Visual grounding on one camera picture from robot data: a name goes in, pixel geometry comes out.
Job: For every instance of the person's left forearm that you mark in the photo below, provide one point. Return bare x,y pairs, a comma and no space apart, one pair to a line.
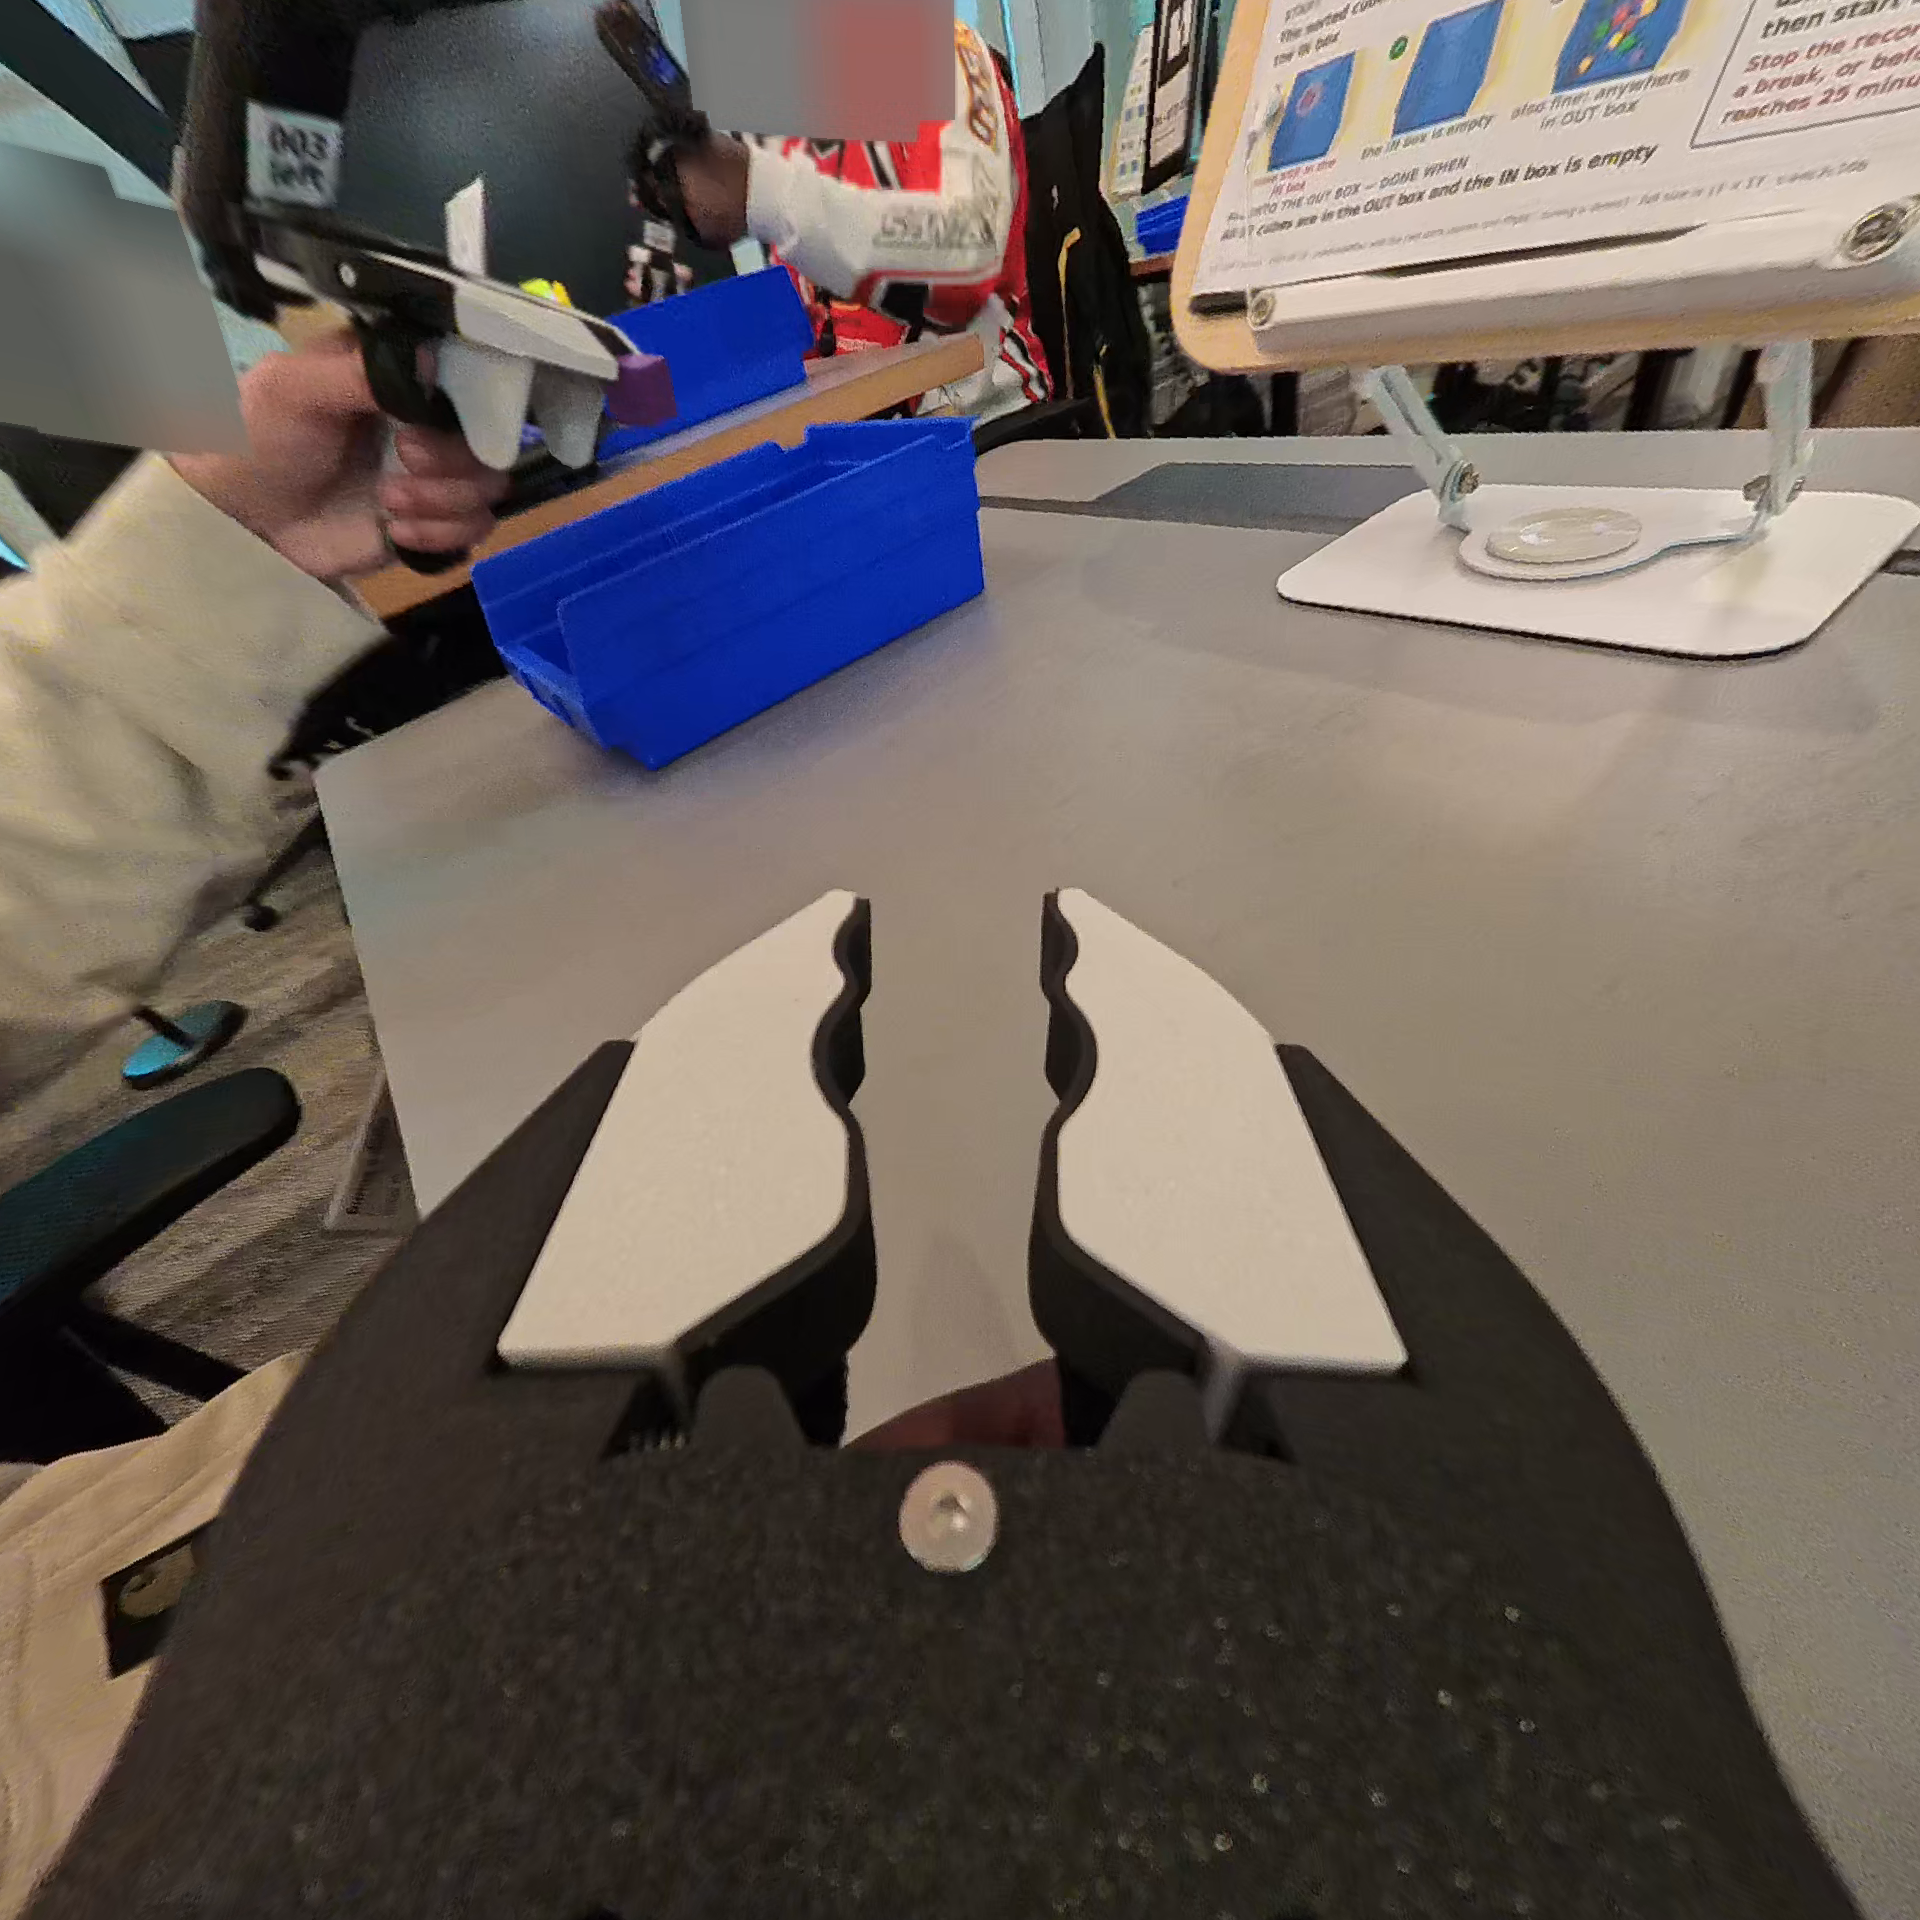
135,721

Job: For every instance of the brown wooden desk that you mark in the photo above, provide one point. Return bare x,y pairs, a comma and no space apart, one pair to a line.
839,398

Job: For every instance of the printed instruction sheet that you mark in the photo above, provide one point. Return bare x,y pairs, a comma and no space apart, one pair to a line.
1501,118

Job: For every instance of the purple wooden cube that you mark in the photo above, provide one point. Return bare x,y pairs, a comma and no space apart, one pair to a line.
644,389

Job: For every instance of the small blue bin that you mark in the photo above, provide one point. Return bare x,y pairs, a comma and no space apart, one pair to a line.
1164,224

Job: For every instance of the blue plastic bin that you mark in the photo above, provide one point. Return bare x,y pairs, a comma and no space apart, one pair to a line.
720,339
781,598

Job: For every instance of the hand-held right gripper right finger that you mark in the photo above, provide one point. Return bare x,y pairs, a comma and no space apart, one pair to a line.
1214,1185

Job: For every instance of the black jacket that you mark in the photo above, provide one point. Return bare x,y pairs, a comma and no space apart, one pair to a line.
1088,254

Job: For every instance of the black and white marker sign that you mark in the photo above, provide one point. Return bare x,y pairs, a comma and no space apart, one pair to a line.
1173,90

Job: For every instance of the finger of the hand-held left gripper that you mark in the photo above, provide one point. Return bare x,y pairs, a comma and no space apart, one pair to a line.
510,405
540,323

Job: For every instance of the instruction sheet on stand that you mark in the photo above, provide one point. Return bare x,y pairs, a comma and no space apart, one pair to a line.
1652,585

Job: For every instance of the black office chair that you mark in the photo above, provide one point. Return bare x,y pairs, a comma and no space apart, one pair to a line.
135,1171

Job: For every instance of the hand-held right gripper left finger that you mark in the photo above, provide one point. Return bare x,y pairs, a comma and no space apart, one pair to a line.
691,1185

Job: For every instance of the white printed card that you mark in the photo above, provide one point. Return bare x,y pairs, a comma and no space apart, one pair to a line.
467,224

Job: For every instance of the person's left hand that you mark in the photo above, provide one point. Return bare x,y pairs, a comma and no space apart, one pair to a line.
324,464

